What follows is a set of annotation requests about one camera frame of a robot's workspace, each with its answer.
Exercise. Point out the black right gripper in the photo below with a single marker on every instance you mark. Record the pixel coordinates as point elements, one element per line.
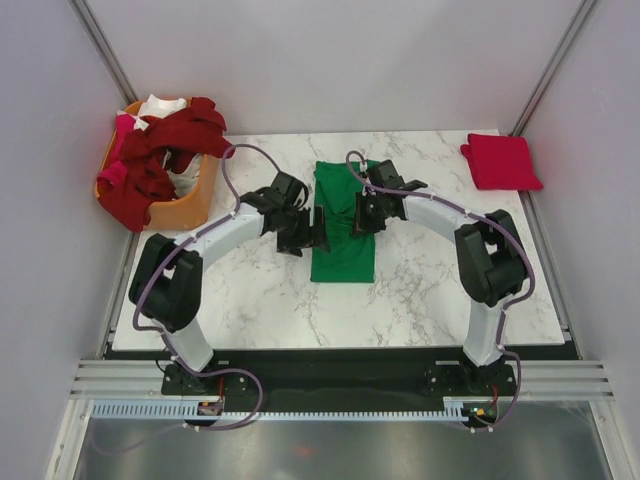
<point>362,225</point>

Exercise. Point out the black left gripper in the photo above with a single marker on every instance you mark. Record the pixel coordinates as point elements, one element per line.
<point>309,235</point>

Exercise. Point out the green t shirt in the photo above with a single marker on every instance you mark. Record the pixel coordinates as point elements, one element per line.
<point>351,259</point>

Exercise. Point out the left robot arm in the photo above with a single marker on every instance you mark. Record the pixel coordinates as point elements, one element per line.
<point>167,284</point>

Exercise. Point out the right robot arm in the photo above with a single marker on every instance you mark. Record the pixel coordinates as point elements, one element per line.
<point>493,267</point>

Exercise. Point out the orange laundry basket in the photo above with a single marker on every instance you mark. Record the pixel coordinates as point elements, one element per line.
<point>185,205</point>

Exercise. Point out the folded red t shirt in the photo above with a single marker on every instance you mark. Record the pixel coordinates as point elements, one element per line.
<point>500,163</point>

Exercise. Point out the dark red t shirt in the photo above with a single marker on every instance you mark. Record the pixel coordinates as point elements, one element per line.
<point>150,165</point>

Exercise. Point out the white t shirt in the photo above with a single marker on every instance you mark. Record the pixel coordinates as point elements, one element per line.
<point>155,107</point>

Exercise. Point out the pink t shirt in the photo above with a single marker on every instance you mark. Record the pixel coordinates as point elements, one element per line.
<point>114,173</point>

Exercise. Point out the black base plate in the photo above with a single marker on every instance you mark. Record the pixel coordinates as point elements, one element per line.
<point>332,379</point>

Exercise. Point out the white cable duct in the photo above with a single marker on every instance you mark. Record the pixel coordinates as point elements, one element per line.
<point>192,410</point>

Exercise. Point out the aluminium frame rail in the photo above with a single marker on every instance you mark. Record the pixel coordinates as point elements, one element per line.
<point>116,379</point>

